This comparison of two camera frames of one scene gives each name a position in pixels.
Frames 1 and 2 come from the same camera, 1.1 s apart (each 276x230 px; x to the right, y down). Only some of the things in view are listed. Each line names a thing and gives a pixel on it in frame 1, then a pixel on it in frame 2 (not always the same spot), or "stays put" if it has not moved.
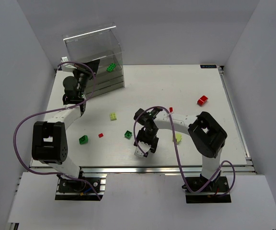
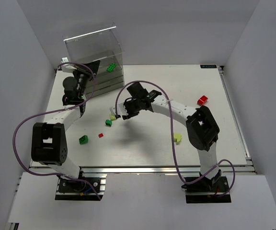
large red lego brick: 202,100 stays put
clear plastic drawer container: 100,42 stays put
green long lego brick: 110,67 stays put
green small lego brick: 128,134 to 108,122
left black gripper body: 86,70 stays put
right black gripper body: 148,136 to 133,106
